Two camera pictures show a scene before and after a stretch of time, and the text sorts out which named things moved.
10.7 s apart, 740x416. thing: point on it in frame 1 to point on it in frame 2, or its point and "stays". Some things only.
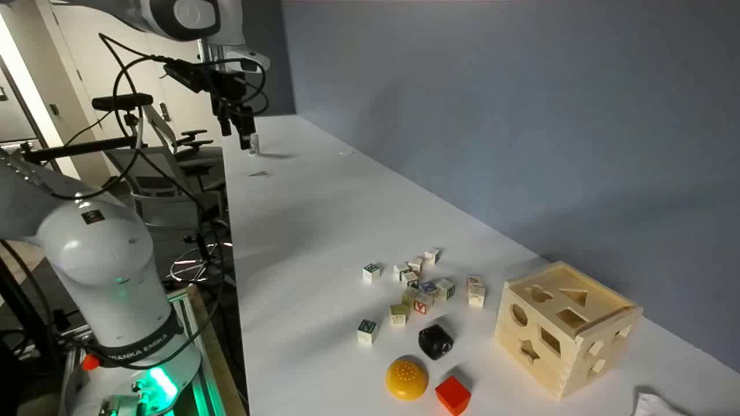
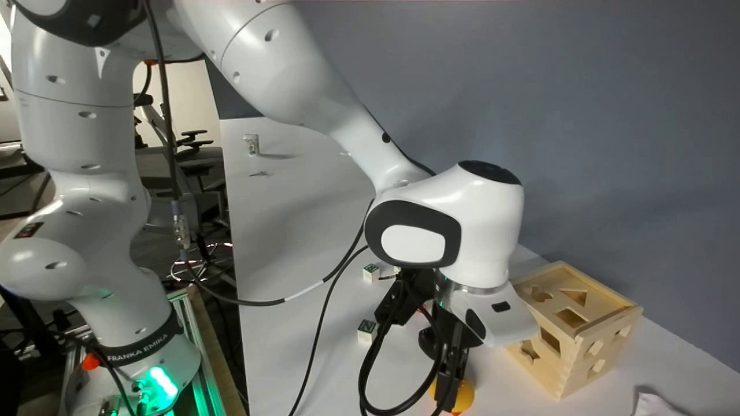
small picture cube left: [370, 274] stays
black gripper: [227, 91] to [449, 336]
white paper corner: [651, 402] stays
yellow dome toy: [406, 378] to [464, 398]
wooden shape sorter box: [565, 331] stays
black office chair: [200, 161] stays
